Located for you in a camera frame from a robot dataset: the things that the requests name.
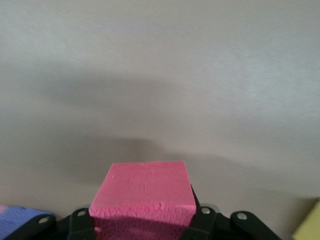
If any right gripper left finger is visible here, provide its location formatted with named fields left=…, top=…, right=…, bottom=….
left=2, top=206, right=97, bottom=240

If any red foam cube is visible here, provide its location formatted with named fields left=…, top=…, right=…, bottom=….
left=88, top=161, right=196, bottom=240

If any yellow foam cube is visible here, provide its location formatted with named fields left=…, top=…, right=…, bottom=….
left=291, top=198, right=320, bottom=240

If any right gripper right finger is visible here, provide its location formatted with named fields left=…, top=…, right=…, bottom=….
left=181, top=184, right=283, bottom=240

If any purple foam cube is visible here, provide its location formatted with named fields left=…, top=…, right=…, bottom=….
left=0, top=204, right=55, bottom=237

